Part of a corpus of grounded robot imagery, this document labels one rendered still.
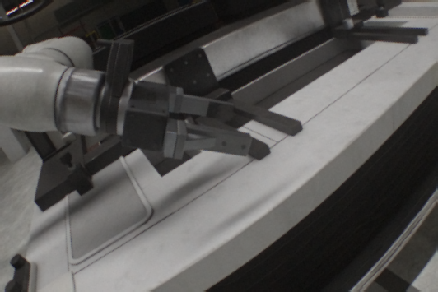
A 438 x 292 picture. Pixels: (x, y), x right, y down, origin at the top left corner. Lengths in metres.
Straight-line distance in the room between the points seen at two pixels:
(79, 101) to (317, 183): 0.35
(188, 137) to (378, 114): 0.35
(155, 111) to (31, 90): 0.16
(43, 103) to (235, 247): 0.31
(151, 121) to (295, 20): 0.70
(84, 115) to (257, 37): 0.60
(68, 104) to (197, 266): 0.26
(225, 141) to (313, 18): 0.73
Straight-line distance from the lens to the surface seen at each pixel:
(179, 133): 0.32
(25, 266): 0.59
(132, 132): 0.34
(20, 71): 0.41
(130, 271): 0.43
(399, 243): 0.88
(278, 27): 0.91
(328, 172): 0.46
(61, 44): 0.52
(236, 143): 0.36
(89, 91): 0.37
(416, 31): 0.98
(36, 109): 0.39
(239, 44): 0.82
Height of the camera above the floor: 1.11
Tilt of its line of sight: 28 degrees down
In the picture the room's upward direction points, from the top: 24 degrees counter-clockwise
